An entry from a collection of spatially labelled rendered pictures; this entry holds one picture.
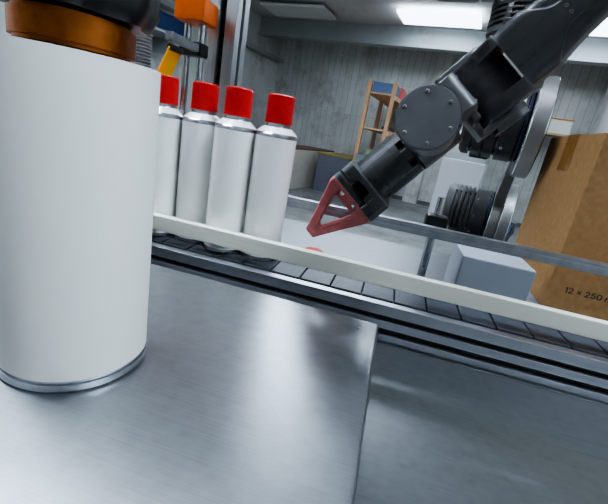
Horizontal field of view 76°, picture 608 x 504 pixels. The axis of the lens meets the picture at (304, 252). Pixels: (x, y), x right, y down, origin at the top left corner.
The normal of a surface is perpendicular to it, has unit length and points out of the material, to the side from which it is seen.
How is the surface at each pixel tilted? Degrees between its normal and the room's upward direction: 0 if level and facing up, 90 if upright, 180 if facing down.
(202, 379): 0
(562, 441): 0
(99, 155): 90
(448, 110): 84
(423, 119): 84
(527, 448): 0
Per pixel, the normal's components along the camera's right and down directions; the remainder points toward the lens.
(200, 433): 0.17, -0.94
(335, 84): -0.42, 0.20
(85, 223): 0.56, 0.34
